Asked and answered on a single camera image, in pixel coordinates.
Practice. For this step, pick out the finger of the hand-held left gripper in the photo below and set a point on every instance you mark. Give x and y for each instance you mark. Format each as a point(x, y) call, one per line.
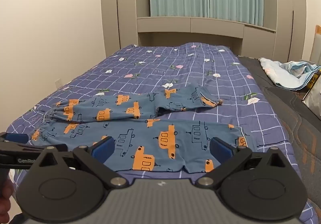
point(30, 145)

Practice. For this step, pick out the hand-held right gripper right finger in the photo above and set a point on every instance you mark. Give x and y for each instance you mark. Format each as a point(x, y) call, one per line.
point(221, 149)

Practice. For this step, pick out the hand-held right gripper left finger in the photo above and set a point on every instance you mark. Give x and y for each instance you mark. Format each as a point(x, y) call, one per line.
point(104, 149)

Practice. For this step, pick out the blue pants with orange cars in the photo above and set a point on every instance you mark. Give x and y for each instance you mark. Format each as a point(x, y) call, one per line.
point(150, 143)

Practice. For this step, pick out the person's left hand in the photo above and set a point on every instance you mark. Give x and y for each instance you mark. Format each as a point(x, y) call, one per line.
point(4, 204)

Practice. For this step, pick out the blue checked floral quilt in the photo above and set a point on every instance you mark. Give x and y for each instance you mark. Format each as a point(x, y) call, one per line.
point(200, 75)

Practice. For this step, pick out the dark grey quilted mattress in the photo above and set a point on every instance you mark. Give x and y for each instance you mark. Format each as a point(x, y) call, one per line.
point(296, 123)

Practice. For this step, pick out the light blue crumpled blanket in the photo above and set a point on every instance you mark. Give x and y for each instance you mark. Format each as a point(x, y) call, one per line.
point(280, 73)

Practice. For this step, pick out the silver plastic bag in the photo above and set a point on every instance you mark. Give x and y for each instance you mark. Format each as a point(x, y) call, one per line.
point(313, 99)

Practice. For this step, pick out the yellow and black box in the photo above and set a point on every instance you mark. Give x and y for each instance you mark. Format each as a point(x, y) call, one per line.
point(315, 79)

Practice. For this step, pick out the beige built-in wardrobe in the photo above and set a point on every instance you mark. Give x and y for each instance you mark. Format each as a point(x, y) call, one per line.
point(120, 13)

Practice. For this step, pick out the white wall socket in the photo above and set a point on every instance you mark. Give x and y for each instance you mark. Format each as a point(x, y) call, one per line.
point(58, 82)

